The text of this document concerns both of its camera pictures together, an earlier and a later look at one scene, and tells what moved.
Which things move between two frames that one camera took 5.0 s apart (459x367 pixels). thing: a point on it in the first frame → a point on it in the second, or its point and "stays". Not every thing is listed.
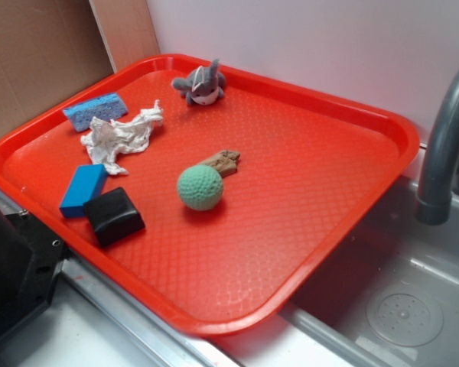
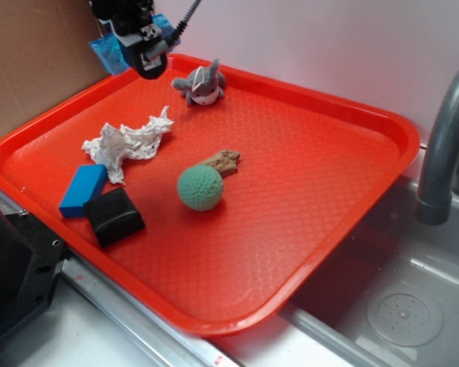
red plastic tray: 214,197 stays
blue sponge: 106,108 → 109,51
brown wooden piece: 225,161 stays
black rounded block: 113,217 stays
